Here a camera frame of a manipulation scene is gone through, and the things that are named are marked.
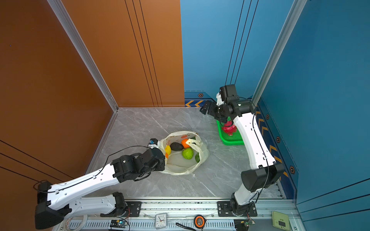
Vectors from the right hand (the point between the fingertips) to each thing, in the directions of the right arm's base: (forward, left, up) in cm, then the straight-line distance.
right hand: (206, 112), depth 75 cm
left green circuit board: (-45, +44, -32) cm, 70 cm away
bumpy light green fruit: (-10, +10, -25) cm, 29 cm away
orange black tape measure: (-44, +5, -29) cm, 53 cm away
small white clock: (-44, +23, -29) cm, 57 cm away
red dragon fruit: (+7, -18, -23) cm, 30 cm away
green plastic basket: (+3, -23, -31) cm, 38 cm away
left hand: (-19, +21, -14) cm, 32 cm away
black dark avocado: (-4, +18, -27) cm, 32 cm away
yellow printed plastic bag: (-16, +17, -27) cm, 36 cm away
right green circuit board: (-45, -16, -33) cm, 58 cm away
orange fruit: (-2, +13, -26) cm, 29 cm away
